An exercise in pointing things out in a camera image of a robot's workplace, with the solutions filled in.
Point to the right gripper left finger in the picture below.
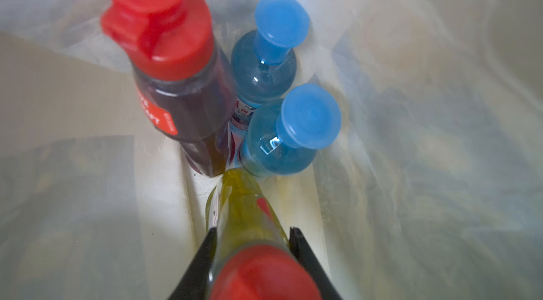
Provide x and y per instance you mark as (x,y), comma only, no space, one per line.
(193,283)

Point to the cream shopping bag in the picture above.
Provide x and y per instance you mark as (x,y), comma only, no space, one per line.
(432,190)

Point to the yellow-green red cap bottle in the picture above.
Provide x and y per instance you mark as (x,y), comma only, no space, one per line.
(252,258)

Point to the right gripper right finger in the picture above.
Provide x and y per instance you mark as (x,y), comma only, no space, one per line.
(303,253)

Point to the dark red Fairy bottle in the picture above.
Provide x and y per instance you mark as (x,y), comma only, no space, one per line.
(184,80)

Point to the blue bottle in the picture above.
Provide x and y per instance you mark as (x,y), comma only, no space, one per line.
(284,135)
(263,60)

